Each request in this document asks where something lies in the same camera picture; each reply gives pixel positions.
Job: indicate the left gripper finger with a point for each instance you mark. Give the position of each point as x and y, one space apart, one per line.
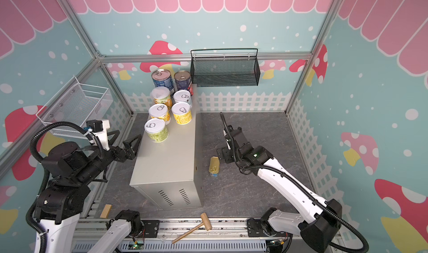
112 137
131 146

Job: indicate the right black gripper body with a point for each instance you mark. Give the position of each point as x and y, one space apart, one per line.
230 141

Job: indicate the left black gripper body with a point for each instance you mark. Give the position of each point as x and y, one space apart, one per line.
118 155

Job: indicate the gold can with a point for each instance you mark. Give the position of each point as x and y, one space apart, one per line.
214 166

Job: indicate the fruit can white lid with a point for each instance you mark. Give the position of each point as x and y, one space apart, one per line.
160 111
183 96
156 130
182 113

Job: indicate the peach fruit can plastic lid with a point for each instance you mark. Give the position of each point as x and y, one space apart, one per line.
161 95

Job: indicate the blue soup can pink lid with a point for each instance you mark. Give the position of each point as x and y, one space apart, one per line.
163 78

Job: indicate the dark blue chopped tomato can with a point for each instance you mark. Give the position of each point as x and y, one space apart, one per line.
183 81

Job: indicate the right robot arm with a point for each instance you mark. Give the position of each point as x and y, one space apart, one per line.
317 220

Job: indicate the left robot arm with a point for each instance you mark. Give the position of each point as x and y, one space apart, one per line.
68 172

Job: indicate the grey metal cabinet counter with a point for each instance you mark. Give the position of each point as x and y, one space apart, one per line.
170 174

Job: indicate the wooden block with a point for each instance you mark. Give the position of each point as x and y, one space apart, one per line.
106 211

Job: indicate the wooden mallet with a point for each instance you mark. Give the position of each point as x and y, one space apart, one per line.
205 223

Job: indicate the green circuit board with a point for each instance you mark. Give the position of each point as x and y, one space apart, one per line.
138 245

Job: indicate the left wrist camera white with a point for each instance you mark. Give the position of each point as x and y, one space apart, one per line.
100 129

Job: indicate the white wire wall basket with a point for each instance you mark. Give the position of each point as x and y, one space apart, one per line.
78 104

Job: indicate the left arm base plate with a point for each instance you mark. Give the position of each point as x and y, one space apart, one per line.
150 229

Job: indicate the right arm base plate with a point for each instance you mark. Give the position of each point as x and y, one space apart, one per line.
254 228

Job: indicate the black mesh wall basket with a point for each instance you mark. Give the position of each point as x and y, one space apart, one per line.
231 67

